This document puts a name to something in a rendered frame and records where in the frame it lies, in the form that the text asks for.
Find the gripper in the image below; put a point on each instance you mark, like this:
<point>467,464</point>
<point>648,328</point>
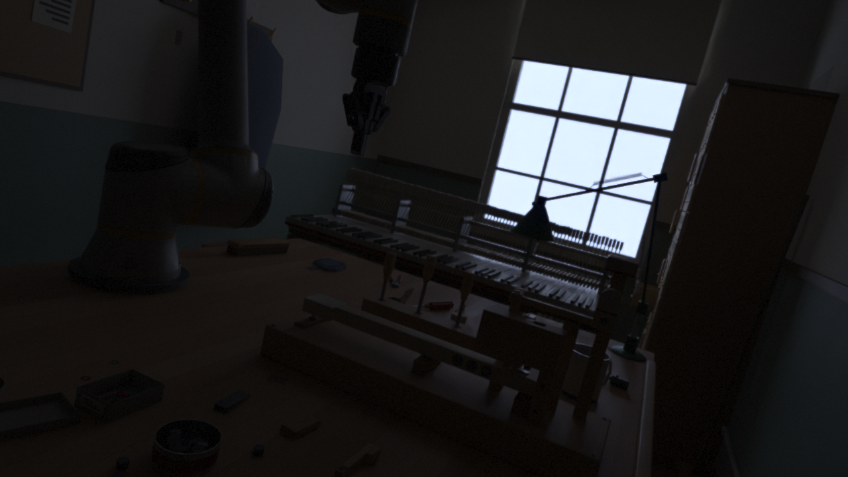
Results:
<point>375,66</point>

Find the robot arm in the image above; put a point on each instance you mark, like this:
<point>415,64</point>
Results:
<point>218,179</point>

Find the brown wooden block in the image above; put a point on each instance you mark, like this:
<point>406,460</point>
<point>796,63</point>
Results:
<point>258,248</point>

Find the wooden tool block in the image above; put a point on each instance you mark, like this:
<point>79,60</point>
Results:
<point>414,318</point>

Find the long wooden key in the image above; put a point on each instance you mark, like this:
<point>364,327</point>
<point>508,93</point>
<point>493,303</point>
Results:
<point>397,338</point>

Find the small dark flat block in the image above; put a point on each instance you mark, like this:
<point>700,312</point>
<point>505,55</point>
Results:
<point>231,401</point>

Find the blue hanging cloth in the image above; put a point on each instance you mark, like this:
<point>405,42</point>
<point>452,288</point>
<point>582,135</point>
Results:
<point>266,93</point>

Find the blue round disc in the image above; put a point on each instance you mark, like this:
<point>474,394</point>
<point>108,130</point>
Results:
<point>329,265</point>

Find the dark desk lamp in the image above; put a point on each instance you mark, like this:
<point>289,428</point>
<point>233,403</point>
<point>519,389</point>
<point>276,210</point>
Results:
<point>535,224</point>

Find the window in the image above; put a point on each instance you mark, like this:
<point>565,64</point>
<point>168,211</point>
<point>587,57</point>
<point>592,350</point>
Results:
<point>583,159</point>

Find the pale roller blind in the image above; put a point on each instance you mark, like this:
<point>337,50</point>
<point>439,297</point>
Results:
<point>616,36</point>

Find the wooden action model base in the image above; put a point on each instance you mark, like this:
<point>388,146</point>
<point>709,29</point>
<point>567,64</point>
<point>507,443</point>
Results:
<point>411,391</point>

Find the wooden action model upright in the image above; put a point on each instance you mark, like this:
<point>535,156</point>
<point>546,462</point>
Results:
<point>527,351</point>

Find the small wooden piece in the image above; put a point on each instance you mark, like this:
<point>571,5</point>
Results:
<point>300,428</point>

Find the cork notice board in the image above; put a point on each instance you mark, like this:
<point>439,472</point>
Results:
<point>40,46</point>

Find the pale mug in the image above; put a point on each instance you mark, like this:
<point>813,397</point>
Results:
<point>586,371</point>

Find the pale wooden stick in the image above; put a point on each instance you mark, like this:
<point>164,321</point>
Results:
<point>358,460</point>

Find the small dark cube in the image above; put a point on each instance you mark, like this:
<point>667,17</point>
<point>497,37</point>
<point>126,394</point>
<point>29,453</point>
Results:
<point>258,450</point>

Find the small dark clip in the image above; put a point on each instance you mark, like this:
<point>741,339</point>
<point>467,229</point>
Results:
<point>619,381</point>

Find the grey parts tray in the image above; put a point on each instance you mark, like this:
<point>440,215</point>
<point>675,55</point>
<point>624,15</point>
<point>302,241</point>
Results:
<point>119,394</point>

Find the round dark tin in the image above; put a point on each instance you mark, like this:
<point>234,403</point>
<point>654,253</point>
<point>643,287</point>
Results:
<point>187,445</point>

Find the tall wooden cupboard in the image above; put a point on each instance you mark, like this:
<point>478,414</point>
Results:
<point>735,265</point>

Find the grey shallow tray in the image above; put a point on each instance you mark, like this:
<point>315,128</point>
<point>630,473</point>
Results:
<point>36,414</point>

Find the piano keyboard action frame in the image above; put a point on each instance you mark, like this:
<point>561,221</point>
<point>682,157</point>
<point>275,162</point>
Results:
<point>450,245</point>

